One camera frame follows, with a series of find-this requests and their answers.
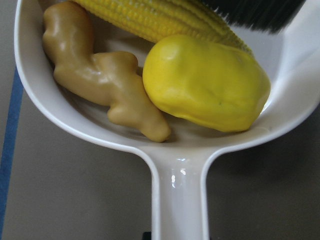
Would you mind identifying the beige plastic dustpan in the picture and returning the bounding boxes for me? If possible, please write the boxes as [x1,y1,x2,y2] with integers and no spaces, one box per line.
[14,0,320,240]

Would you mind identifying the white hand brush black bristles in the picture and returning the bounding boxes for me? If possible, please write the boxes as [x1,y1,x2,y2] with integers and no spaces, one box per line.
[203,0,305,34]

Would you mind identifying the tan toy ginger root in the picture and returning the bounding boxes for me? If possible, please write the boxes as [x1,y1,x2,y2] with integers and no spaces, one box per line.
[42,1,171,143]

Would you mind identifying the yellow toy potato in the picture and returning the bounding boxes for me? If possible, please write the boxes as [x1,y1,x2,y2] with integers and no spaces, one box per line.
[142,35,271,133]

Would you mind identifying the yellow toy corn cob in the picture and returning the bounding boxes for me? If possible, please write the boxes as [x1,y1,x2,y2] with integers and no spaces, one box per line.
[77,0,252,55]

